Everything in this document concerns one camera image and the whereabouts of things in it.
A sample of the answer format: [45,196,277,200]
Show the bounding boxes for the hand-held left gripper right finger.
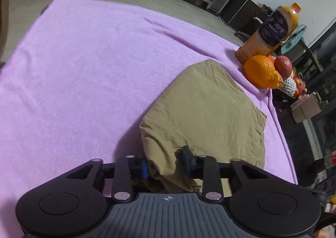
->
[176,145,265,203]

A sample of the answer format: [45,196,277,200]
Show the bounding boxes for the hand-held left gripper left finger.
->
[66,156,147,203]

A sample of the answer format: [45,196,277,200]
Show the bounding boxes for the khaki pants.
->
[139,60,268,194]

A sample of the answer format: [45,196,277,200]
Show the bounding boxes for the large orange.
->
[243,55,282,89]

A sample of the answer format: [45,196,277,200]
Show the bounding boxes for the purple towel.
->
[0,0,299,238]

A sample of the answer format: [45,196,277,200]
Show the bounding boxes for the fruit in white foam net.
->
[282,76,298,97]

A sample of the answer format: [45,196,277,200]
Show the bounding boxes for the cardboard box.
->
[291,92,328,124]

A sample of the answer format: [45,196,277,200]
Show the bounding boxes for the red apple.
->
[274,55,293,79]

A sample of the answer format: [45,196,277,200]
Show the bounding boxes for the orange juice bottle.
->
[235,3,302,65]

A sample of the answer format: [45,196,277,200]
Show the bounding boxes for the dark cabinet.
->
[220,0,271,33]

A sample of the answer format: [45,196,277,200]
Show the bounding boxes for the teal office chair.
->
[280,24,315,56]

